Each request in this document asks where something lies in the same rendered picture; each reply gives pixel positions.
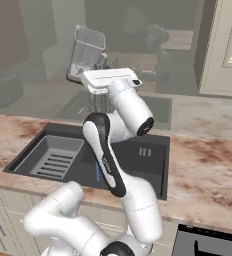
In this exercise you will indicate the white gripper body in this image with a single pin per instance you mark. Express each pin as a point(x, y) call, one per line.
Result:
point(103, 79)

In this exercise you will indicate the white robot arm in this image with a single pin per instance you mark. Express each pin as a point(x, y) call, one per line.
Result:
point(139, 206)

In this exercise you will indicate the clear grey jug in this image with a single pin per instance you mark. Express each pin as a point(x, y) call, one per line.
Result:
point(87, 50)

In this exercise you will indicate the grey sink drain rack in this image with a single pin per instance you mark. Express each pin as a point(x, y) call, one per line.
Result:
point(51, 156)

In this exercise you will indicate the black kitchen sink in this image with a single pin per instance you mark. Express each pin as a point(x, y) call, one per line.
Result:
point(148, 166)

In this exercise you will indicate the blue thin object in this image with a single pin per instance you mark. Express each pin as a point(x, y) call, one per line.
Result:
point(99, 173)

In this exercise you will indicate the cream tall cabinet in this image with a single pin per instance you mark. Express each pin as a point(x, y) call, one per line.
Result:
point(224, 50)

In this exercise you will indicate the cream base cabinets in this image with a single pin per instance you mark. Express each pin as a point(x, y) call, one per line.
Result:
point(8, 213)

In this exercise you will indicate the grey dishwasher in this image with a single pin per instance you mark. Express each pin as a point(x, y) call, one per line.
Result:
point(208, 243)

